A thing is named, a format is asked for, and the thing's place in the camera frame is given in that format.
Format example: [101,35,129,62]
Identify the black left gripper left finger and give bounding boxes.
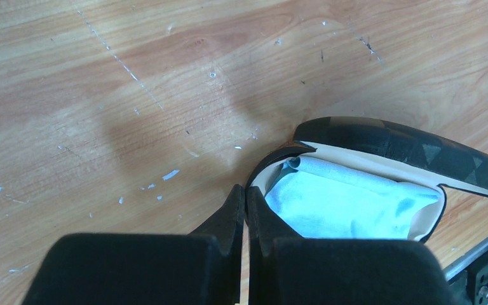
[24,185,245,304]

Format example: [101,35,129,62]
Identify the light blue cleaning cloth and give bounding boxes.
[266,156,440,240]

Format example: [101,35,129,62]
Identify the black glasses case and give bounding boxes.
[247,116,488,243]

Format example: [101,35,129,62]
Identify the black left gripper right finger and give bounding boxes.
[246,187,454,304]

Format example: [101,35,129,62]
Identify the aluminium frame rail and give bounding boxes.
[443,237,488,281]

